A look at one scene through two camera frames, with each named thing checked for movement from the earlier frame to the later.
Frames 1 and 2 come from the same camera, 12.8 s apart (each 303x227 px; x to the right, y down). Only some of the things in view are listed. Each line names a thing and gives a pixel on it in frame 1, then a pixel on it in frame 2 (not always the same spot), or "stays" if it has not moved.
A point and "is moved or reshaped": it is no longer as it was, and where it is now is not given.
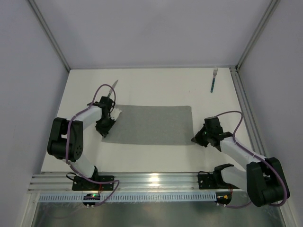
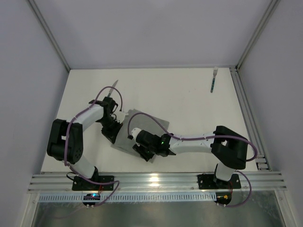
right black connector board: (224, 198) stays
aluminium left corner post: (49, 34) stays
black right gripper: (201, 138) -> (141, 151)
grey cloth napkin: (157, 125) is moved or reshaped
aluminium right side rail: (251, 124) stays
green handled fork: (215, 73) stays
